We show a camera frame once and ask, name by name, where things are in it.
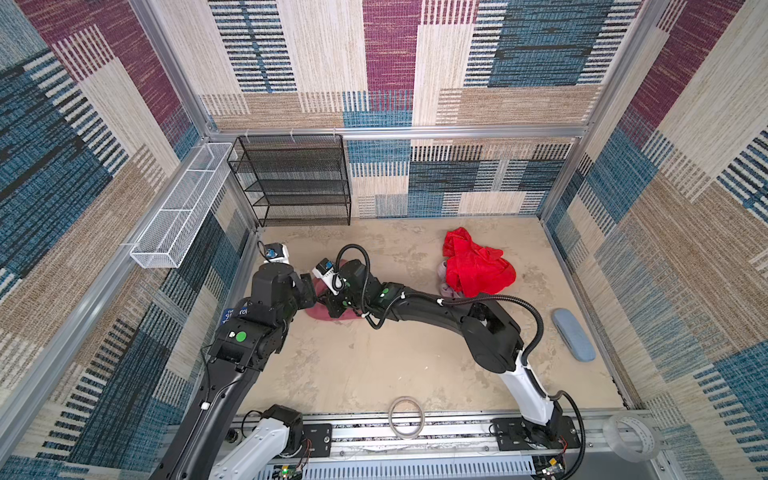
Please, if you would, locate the maroon pink cloth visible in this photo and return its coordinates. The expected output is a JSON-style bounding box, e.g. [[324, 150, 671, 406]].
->
[[304, 279, 360, 321]]

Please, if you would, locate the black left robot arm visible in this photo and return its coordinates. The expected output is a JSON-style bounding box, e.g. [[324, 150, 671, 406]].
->
[[151, 263, 315, 479]]

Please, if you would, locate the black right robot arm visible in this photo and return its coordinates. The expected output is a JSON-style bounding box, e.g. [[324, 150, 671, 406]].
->
[[312, 259, 562, 443]]

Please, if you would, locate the light pink cloth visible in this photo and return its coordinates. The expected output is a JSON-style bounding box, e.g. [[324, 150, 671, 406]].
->
[[437, 261, 465, 298]]

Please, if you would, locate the red cloth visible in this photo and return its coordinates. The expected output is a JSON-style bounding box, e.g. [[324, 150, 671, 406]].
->
[[443, 227, 517, 298]]

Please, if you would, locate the treehouse book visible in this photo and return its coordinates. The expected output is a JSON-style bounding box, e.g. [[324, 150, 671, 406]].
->
[[220, 305, 248, 325]]

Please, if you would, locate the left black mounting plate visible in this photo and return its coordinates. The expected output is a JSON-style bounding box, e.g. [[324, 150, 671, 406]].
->
[[294, 423, 333, 459]]

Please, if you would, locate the black mounting plate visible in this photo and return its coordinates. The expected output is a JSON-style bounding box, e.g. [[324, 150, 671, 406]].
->
[[489, 416, 582, 451], [294, 423, 333, 459]]

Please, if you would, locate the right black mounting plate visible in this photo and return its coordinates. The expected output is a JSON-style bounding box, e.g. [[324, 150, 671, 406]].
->
[[489, 416, 582, 451]]

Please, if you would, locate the blue grey glasses case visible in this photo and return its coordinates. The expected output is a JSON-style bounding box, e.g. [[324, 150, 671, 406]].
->
[[552, 308, 597, 363]]

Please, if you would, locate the clear tape roll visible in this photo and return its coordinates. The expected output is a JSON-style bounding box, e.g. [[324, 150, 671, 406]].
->
[[602, 412, 662, 463]]

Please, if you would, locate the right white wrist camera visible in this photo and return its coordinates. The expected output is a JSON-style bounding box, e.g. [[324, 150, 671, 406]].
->
[[312, 258, 343, 295]]

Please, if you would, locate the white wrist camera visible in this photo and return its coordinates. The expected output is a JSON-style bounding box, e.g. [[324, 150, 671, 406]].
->
[[257, 241, 290, 264], [312, 258, 343, 295]]

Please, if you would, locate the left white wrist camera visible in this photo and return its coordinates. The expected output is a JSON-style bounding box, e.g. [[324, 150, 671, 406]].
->
[[257, 241, 290, 264]]

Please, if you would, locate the coiled clear cable ring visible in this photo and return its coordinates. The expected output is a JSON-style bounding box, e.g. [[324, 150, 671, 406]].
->
[[387, 395, 427, 440]]

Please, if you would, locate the black wire shelf rack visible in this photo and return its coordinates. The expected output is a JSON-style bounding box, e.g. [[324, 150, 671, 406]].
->
[[229, 134, 352, 228]]

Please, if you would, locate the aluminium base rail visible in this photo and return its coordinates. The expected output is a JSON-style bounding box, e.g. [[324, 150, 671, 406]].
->
[[257, 409, 684, 479]]

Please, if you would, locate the white wire mesh basket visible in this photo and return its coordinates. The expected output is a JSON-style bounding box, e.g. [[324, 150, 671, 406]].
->
[[130, 143, 233, 269]]

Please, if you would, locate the black corrugated cable conduit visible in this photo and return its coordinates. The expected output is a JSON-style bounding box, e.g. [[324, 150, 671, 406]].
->
[[334, 243, 587, 480]]

